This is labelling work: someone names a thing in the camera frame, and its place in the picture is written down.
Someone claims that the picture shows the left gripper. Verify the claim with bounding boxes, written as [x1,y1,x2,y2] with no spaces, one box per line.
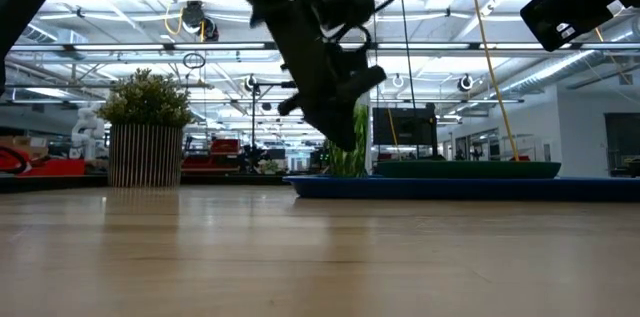
[277,26,359,153]

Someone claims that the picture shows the green vegetable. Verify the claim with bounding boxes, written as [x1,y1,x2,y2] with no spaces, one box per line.
[326,103,372,179]

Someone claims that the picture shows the green plastic plate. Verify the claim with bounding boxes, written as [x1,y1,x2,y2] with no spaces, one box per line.
[373,158,563,180]

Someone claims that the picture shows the blue plastic tray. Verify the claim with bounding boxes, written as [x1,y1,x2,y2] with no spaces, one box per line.
[282,174,640,204]

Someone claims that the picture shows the black monitor screen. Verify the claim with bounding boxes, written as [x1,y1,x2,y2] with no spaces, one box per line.
[371,105,439,148]

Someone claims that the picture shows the black tripod stand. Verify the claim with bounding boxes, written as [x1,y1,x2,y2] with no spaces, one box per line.
[247,79,297,174]

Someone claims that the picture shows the red tool cart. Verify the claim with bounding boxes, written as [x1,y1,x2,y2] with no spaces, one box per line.
[181,137,242,175]

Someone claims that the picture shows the long ceiling light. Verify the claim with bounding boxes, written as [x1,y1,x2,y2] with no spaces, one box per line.
[374,41,474,51]
[9,41,267,53]

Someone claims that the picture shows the dark glass door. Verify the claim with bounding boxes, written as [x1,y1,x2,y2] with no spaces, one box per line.
[603,112,640,179]

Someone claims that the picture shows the green plant in ribbed pot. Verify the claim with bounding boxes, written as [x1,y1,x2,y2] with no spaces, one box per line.
[96,67,195,189]

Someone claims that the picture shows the white robot figure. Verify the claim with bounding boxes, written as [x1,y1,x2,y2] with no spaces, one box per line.
[70,105,108,161]

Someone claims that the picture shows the red flat bin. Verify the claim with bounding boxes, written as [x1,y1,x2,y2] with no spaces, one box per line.
[18,157,87,178]

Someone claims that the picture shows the brown cardboard boxes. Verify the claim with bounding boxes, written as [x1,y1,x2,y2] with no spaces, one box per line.
[0,135,50,160]

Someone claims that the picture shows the red and black object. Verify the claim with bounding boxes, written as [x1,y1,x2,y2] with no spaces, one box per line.
[0,145,32,176]

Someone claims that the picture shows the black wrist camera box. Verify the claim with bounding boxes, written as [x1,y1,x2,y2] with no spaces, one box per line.
[344,64,389,104]

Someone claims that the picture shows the silver ceiling duct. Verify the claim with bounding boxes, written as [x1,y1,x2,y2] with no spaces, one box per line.
[492,15,640,99]

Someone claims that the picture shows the thin yellow cord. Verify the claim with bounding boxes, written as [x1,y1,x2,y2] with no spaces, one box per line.
[593,26,632,86]
[464,0,522,162]

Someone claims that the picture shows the thin black hanging cable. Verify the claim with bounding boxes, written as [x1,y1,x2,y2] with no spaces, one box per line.
[398,0,420,161]

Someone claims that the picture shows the black hanging ring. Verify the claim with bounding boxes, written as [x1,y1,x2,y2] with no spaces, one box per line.
[182,51,208,71]

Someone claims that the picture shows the ceiling cable reel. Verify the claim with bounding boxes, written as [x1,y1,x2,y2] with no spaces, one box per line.
[163,0,221,44]

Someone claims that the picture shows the black aluminium table frame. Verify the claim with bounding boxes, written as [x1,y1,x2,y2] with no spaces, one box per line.
[0,172,291,194]

